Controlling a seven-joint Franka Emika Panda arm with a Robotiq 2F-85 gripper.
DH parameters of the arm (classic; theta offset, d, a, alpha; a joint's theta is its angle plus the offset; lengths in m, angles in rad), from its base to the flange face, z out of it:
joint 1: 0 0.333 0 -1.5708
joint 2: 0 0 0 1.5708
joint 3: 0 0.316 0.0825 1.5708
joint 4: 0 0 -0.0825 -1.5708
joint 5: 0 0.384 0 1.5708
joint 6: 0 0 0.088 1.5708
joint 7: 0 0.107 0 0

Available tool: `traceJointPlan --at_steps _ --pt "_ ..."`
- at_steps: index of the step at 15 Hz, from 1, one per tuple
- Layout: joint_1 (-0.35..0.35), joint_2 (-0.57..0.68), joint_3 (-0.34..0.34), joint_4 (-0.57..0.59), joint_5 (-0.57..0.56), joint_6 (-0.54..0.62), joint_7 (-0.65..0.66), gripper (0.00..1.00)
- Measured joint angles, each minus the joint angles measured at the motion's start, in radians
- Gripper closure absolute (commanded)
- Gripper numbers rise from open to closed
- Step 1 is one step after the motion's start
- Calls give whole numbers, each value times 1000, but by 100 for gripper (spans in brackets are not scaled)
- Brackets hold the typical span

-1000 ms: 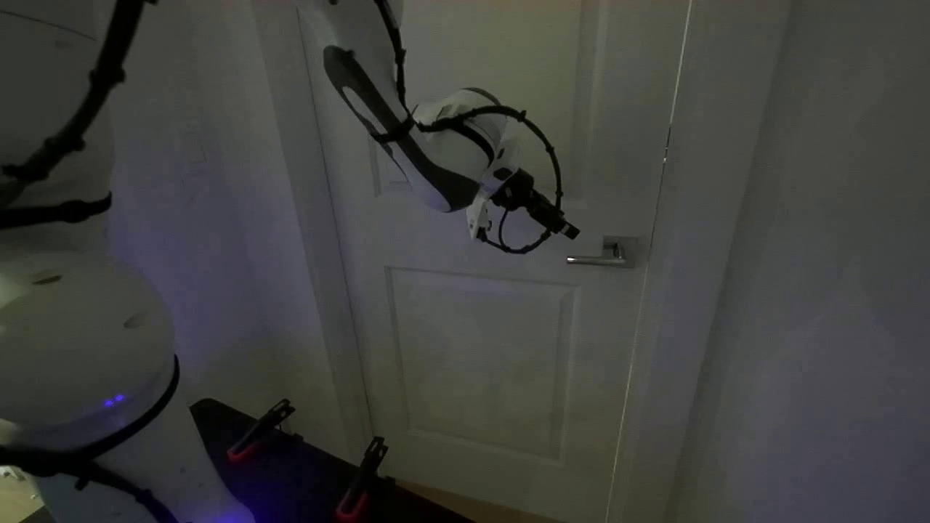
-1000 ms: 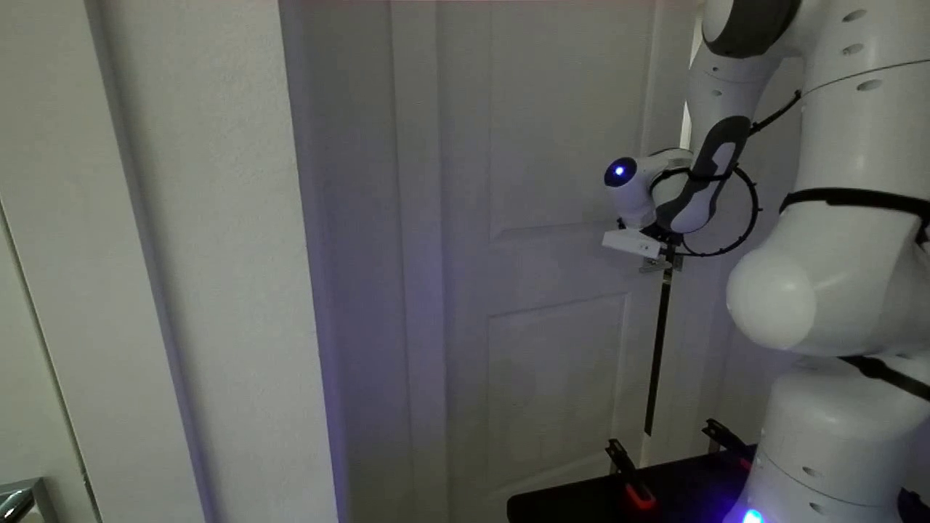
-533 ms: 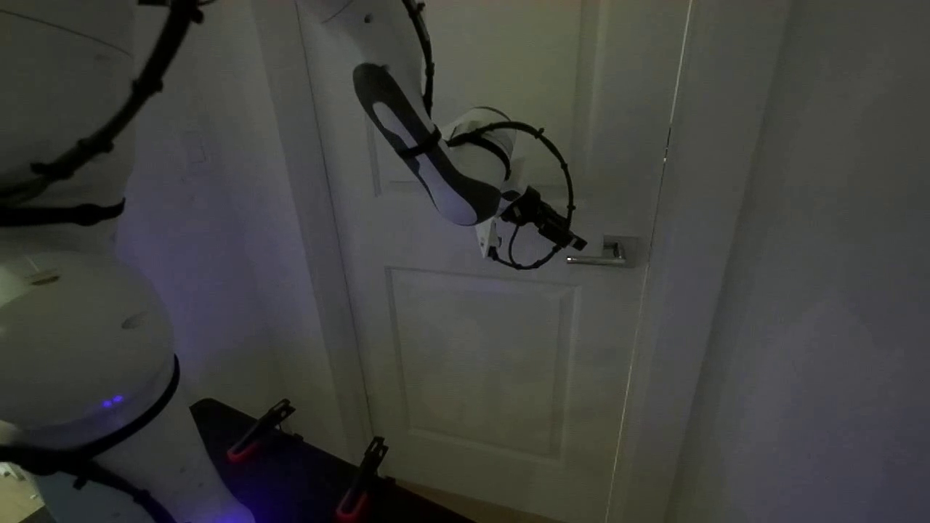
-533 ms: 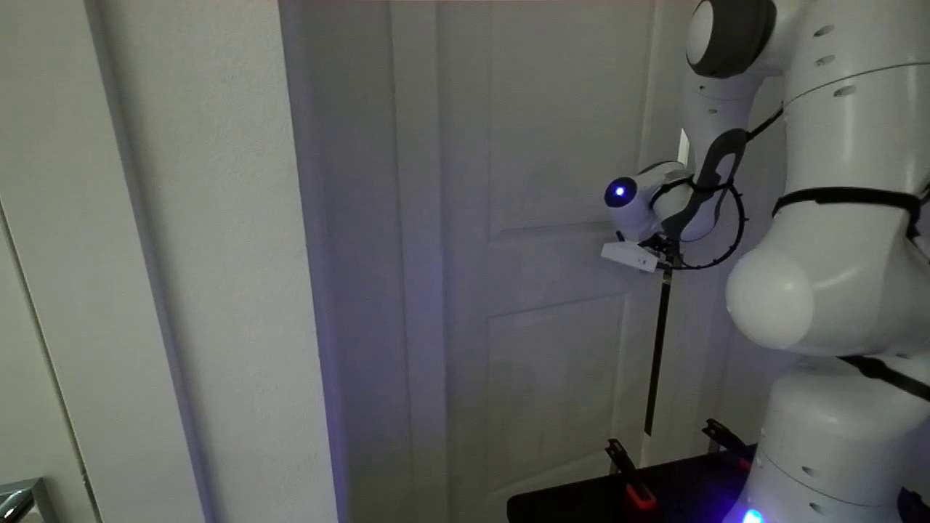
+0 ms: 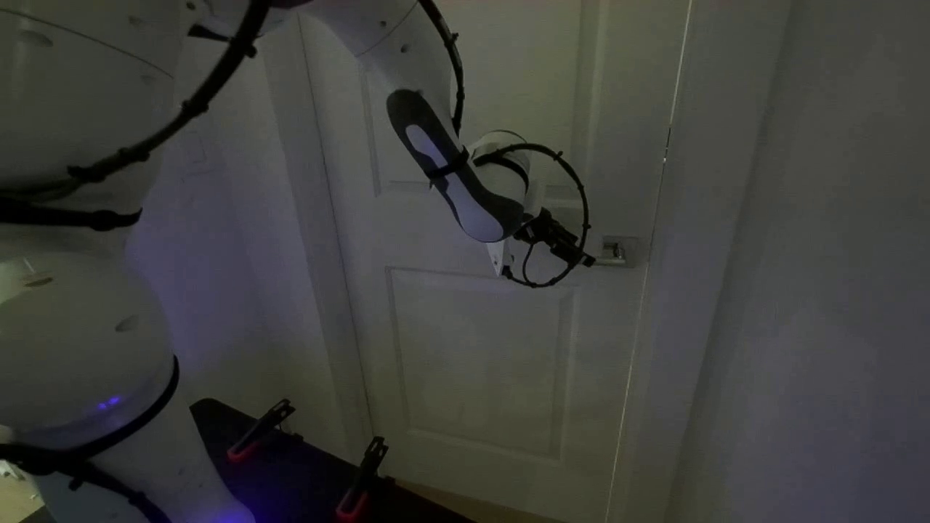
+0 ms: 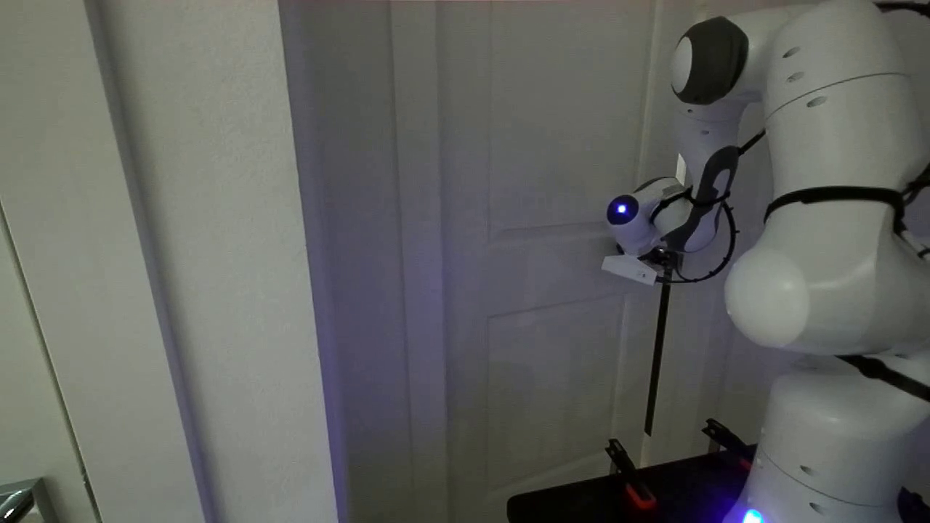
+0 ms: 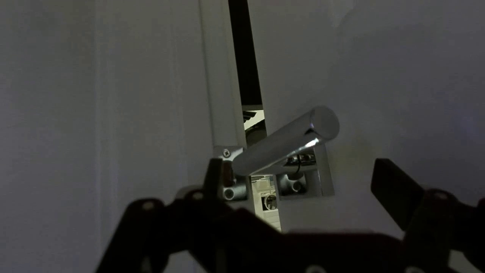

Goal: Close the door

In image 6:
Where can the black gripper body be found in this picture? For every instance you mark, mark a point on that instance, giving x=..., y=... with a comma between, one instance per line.
x=672, y=264

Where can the white panel door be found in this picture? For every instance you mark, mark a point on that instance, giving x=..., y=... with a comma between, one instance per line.
x=541, y=368

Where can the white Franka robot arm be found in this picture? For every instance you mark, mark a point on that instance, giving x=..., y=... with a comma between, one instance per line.
x=834, y=272

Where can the white panelled door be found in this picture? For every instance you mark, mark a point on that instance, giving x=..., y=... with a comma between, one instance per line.
x=409, y=293

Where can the black base board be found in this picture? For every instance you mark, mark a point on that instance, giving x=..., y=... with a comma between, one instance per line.
x=680, y=484

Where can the chrome metal fixture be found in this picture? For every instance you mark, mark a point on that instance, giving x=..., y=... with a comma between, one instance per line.
x=15, y=503

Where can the wrist camera on mount plate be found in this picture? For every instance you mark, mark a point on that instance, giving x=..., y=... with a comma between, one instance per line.
x=629, y=268

